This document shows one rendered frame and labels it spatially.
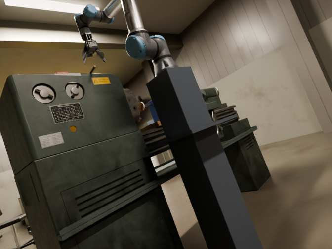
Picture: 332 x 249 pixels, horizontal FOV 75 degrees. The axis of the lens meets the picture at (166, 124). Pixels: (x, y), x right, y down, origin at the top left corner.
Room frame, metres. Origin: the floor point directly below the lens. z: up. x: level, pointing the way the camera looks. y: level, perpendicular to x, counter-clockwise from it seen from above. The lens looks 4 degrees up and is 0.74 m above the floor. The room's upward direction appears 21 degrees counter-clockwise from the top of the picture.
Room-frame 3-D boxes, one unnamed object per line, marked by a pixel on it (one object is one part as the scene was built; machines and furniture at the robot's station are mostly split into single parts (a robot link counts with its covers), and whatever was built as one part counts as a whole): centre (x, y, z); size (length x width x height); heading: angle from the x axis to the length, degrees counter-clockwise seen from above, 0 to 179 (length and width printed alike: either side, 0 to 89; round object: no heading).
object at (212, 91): (2.45, -0.56, 1.01); 0.30 x 0.20 x 0.29; 136
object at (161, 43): (1.24, -0.11, 1.27); 0.13 x 0.12 x 0.14; 138
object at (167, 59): (1.25, -0.11, 1.15); 0.15 x 0.15 x 0.10
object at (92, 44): (1.43, 0.29, 1.55); 0.09 x 0.08 x 0.12; 33
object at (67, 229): (1.83, 0.03, 0.55); 2.10 x 0.60 x 0.02; 136
